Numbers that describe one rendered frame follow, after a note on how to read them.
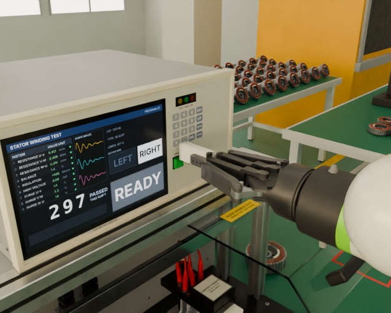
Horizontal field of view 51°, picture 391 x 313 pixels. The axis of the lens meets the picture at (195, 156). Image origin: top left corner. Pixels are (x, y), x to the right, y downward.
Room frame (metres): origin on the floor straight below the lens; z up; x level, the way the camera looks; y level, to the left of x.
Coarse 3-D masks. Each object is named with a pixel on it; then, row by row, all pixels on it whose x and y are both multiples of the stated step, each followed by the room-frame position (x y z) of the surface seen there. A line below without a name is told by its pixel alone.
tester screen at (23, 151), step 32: (96, 128) 0.53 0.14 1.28; (128, 128) 0.57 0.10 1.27; (160, 128) 0.61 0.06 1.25; (32, 160) 0.46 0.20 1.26; (64, 160) 0.49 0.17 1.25; (96, 160) 0.53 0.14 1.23; (160, 160) 0.61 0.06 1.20; (32, 192) 0.46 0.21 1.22; (64, 192) 0.49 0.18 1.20; (96, 192) 0.52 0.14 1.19; (160, 192) 0.61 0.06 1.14; (32, 224) 0.45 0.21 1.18
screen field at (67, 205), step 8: (64, 200) 0.48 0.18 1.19; (72, 200) 0.49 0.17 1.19; (80, 200) 0.50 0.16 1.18; (48, 208) 0.47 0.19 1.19; (56, 208) 0.48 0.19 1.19; (64, 208) 0.48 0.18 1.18; (72, 208) 0.49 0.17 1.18; (80, 208) 0.50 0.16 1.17; (48, 216) 0.47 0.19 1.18; (56, 216) 0.47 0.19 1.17
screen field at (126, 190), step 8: (152, 168) 0.60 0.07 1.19; (160, 168) 0.61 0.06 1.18; (128, 176) 0.56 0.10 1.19; (136, 176) 0.57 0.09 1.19; (144, 176) 0.59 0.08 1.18; (152, 176) 0.60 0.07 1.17; (160, 176) 0.61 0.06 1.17; (112, 184) 0.54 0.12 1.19; (120, 184) 0.55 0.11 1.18; (128, 184) 0.56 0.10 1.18; (136, 184) 0.57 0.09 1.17; (144, 184) 0.58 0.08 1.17; (152, 184) 0.60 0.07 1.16; (160, 184) 0.61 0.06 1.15; (112, 192) 0.54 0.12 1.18; (120, 192) 0.55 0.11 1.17; (128, 192) 0.56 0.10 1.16; (136, 192) 0.57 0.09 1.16; (144, 192) 0.58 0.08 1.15; (152, 192) 0.60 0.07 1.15; (112, 200) 0.54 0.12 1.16; (120, 200) 0.55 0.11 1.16; (128, 200) 0.56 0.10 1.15; (136, 200) 0.57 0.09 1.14; (112, 208) 0.54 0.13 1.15; (120, 208) 0.55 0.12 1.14
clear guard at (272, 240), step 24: (216, 216) 0.65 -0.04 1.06; (264, 216) 0.65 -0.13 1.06; (216, 240) 0.58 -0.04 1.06; (240, 240) 0.58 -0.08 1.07; (264, 240) 0.58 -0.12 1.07; (288, 240) 0.58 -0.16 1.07; (312, 240) 0.58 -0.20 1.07; (264, 264) 0.51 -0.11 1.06; (288, 264) 0.51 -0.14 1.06; (312, 264) 0.52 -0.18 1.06; (336, 264) 0.55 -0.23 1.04; (312, 288) 0.49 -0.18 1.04; (336, 288) 0.51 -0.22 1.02; (312, 312) 0.46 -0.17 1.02
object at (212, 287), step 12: (168, 276) 0.69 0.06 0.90; (204, 276) 0.69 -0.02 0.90; (216, 276) 0.66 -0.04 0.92; (168, 288) 0.67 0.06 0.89; (180, 288) 0.65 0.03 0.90; (192, 288) 0.63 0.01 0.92; (204, 288) 0.63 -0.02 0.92; (216, 288) 0.63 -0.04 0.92; (228, 288) 0.63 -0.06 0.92; (180, 300) 0.66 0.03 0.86; (192, 300) 0.62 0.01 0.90; (204, 300) 0.60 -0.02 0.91; (216, 300) 0.59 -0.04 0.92; (228, 300) 0.62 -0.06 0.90; (180, 312) 0.66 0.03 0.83; (204, 312) 0.60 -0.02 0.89; (216, 312) 0.59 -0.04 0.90; (228, 312) 0.60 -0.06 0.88; (240, 312) 0.61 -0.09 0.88
